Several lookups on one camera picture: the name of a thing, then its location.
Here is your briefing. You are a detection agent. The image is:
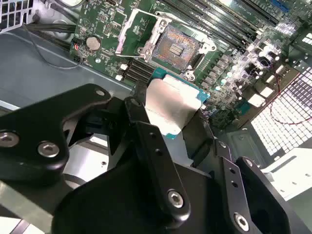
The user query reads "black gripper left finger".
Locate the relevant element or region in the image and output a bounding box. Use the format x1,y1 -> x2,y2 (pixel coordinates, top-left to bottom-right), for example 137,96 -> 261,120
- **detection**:
0,82 -> 193,224

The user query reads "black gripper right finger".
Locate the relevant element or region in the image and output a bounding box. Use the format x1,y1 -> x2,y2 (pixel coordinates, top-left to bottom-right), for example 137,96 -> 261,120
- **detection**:
185,108 -> 292,234

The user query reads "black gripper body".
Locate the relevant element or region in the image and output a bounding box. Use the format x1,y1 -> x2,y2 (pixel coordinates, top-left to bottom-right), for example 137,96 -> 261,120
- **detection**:
52,156 -> 234,234

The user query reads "silver CPU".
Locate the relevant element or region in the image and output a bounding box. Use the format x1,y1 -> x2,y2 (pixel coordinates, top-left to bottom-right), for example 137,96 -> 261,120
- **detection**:
145,67 -> 212,141

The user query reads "metal socket cover frame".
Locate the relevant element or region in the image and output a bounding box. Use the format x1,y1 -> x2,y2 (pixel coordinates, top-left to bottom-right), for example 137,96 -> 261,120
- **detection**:
115,9 -> 170,59

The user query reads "thin metal locking lever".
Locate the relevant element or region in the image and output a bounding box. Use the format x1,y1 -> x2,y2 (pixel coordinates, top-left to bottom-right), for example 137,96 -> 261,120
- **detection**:
155,10 -> 214,37

